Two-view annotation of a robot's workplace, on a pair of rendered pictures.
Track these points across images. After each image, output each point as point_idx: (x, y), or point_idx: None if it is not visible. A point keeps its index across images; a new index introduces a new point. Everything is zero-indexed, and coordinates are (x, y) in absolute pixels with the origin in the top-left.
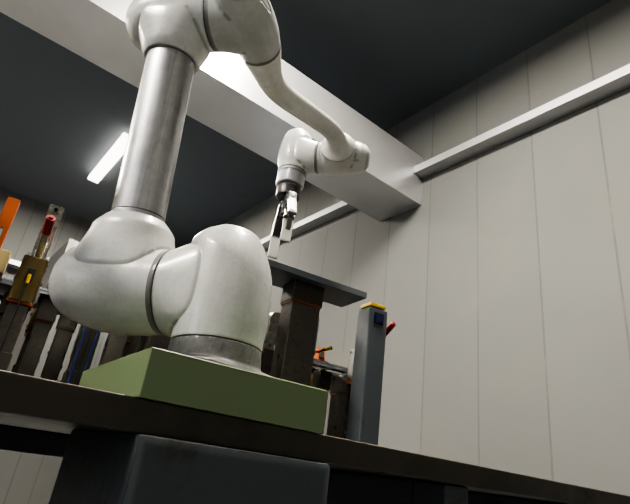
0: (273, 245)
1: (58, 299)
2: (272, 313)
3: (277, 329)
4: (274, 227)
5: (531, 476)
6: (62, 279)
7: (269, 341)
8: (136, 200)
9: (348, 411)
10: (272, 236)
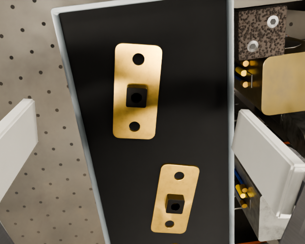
0: (259, 154)
1: None
2: None
3: (292, 141)
4: None
5: (2, 224)
6: None
7: (284, 117)
8: None
9: (241, 214)
10: (289, 170)
